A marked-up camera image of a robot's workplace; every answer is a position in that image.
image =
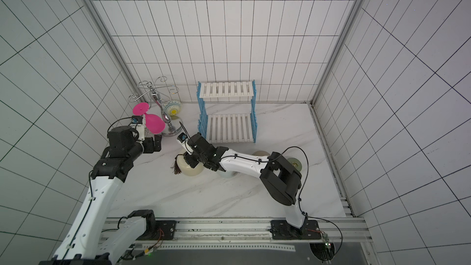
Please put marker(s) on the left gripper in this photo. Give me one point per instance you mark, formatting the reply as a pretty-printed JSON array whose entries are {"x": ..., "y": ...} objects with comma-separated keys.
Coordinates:
[{"x": 150, "y": 148}]

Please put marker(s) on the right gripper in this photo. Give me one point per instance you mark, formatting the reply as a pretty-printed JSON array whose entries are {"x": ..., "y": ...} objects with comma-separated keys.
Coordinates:
[{"x": 195, "y": 146}]

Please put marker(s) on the cream tea canister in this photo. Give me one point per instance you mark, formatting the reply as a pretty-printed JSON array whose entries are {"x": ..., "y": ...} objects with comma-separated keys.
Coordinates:
[{"x": 182, "y": 167}]

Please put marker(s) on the large beige tea canister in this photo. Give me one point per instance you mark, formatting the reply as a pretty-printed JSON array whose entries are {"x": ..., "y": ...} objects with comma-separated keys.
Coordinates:
[{"x": 261, "y": 154}]

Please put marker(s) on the green tea canister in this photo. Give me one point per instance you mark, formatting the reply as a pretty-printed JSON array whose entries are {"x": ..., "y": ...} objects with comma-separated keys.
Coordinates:
[{"x": 295, "y": 163}]

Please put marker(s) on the light blue tea canister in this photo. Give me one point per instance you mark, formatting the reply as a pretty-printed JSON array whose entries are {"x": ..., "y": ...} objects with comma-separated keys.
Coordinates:
[{"x": 226, "y": 174}]

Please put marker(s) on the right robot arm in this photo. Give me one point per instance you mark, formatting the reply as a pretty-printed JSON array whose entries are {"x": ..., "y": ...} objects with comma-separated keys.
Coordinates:
[{"x": 279, "y": 177}]

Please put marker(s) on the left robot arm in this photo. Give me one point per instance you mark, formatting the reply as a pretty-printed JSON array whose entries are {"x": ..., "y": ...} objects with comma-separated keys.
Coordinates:
[{"x": 81, "y": 245}]

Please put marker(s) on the blue white slatted shelf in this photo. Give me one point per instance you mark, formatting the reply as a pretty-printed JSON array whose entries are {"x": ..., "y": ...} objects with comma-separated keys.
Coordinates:
[{"x": 227, "y": 128}]

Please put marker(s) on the pink plastic wine glass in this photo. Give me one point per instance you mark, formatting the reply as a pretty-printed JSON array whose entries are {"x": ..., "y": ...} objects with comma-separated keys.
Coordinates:
[{"x": 154, "y": 123}]

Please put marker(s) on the yellow blue patterned bowl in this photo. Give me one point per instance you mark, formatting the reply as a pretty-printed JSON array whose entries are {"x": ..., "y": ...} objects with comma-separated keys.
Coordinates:
[{"x": 172, "y": 107}]

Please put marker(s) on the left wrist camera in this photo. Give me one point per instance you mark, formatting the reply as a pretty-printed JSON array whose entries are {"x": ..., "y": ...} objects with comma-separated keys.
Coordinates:
[{"x": 137, "y": 122}]

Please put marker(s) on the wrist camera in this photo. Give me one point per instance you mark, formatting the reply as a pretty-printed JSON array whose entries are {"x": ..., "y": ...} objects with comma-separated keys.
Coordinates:
[
  {"x": 183, "y": 139},
  {"x": 137, "y": 122}
]

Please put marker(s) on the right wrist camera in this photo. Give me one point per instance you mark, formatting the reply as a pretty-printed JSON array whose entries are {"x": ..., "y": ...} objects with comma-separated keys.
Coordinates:
[{"x": 183, "y": 139}]

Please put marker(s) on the chrome wire glass rack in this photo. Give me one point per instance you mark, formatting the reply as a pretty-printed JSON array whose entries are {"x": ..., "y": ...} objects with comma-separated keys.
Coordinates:
[{"x": 159, "y": 93}]

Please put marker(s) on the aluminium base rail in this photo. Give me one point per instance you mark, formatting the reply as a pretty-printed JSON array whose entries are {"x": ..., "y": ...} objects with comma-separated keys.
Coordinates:
[{"x": 253, "y": 233}]

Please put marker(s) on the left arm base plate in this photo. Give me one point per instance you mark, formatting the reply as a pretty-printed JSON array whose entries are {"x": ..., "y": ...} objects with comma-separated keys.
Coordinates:
[{"x": 162, "y": 230}]

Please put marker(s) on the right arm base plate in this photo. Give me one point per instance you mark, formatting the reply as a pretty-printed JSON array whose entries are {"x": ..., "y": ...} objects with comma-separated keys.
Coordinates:
[{"x": 281, "y": 230}]

